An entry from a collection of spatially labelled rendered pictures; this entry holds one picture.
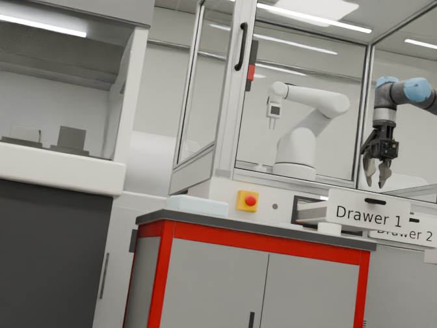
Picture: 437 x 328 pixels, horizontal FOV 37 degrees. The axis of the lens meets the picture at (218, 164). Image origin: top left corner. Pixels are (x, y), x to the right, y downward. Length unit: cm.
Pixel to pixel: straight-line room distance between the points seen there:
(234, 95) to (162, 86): 333
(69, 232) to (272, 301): 70
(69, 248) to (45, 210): 14
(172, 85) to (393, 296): 359
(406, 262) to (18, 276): 144
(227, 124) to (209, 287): 83
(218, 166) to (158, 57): 350
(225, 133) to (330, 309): 84
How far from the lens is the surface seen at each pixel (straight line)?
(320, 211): 226
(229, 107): 245
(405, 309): 267
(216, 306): 178
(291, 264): 184
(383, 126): 220
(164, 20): 594
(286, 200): 247
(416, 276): 269
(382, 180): 222
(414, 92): 215
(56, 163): 208
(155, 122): 569
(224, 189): 240
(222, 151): 241
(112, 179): 208
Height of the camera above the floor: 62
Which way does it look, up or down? 9 degrees up
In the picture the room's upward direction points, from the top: 8 degrees clockwise
